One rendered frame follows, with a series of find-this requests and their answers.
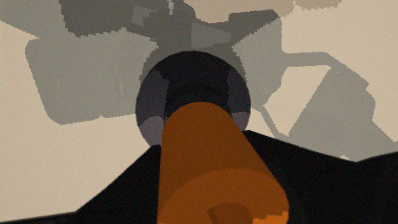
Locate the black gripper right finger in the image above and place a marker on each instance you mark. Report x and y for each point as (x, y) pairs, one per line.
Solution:
(323, 189)

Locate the dark round pedestal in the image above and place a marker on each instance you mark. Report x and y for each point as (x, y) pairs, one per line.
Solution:
(188, 77)

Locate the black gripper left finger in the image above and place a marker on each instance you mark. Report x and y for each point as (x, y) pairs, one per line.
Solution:
(132, 198)

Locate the orange knob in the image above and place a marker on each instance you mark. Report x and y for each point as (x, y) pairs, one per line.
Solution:
(211, 174)

